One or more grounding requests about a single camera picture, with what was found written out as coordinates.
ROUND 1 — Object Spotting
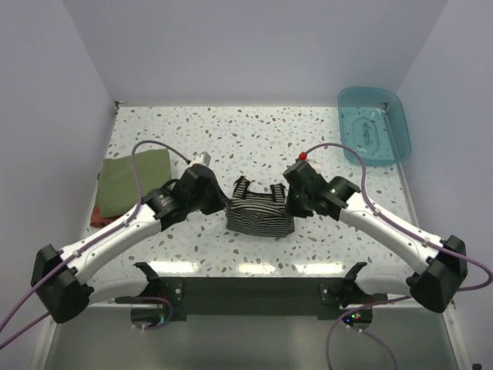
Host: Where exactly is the black white striped tank top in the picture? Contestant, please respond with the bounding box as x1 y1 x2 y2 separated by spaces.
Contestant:
226 176 295 238

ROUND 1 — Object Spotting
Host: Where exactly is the olive green tank top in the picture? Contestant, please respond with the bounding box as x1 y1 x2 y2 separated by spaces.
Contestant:
94 149 171 219

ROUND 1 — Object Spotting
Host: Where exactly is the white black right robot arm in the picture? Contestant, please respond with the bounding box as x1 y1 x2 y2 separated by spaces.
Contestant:
283 160 468 313

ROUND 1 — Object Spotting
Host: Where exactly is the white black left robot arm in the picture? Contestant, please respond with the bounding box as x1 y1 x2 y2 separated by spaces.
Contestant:
31 153 229 324

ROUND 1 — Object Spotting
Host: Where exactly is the folded rust red tank top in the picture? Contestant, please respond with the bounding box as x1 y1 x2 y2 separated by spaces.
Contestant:
89 204 119 229

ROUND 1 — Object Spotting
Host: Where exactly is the translucent blue plastic bin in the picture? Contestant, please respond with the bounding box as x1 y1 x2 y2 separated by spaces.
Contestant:
337 86 411 167

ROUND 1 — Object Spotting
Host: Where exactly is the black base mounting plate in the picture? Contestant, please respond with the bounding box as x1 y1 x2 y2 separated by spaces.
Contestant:
116 277 387 324

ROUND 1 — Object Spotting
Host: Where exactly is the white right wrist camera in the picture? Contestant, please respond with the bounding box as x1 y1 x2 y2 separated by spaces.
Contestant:
298 152 322 173

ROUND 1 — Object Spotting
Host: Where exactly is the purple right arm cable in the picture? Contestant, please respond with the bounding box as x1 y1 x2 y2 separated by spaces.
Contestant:
304 143 493 370

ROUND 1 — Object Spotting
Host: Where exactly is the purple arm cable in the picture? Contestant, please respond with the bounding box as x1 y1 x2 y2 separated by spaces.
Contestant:
304 143 493 370
0 140 193 350

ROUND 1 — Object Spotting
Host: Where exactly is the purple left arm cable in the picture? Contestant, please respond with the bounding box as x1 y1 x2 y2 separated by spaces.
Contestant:
0 140 193 350

